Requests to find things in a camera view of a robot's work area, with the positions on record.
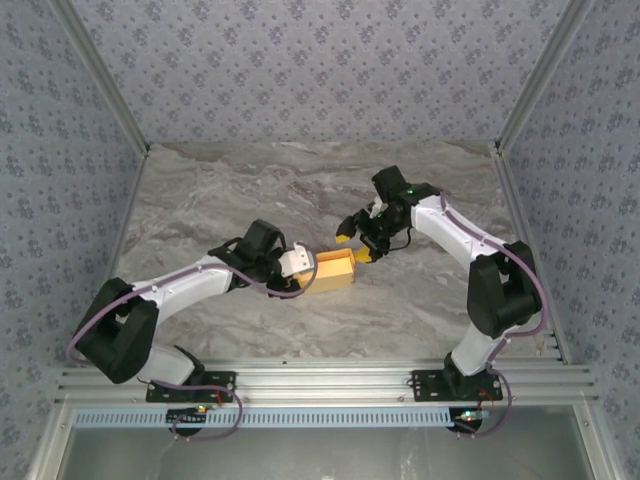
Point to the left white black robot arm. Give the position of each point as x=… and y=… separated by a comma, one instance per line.
x=190, y=282

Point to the left small controller board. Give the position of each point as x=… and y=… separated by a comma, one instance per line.
x=185, y=416

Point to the small controller board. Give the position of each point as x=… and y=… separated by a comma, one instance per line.
x=185, y=416
x=472, y=415

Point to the grey metal panel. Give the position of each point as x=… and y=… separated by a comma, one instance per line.
x=325, y=457

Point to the right small controller board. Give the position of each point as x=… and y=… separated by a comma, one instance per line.
x=472, y=415

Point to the long aluminium base rail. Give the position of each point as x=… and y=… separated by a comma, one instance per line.
x=325, y=382

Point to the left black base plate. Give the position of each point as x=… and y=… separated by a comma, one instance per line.
x=222, y=385

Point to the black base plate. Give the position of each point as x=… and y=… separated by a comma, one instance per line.
x=425, y=385
x=222, y=385

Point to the right aluminium side rail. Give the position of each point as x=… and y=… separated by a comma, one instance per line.
x=522, y=225

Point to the aluminium side rail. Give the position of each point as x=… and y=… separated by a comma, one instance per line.
x=123, y=225
x=522, y=225

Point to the left aluminium side rail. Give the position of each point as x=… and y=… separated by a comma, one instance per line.
x=123, y=225

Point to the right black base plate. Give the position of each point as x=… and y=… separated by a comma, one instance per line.
x=425, y=385

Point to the right aluminium frame post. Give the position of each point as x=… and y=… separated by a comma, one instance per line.
x=542, y=75

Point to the aluminium frame post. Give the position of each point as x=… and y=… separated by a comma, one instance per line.
x=100, y=75
x=542, y=75

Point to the left aluminium frame post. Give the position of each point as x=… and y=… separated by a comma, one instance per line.
x=100, y=75

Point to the left aluminium frame leg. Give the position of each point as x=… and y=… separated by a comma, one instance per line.
x=48, y=450

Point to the aluminium frame leg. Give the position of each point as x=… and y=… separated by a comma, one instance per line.
x=604, y=450
x=48, y=450

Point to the right aluminium frame leg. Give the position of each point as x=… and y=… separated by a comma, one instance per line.
x=604, y=450

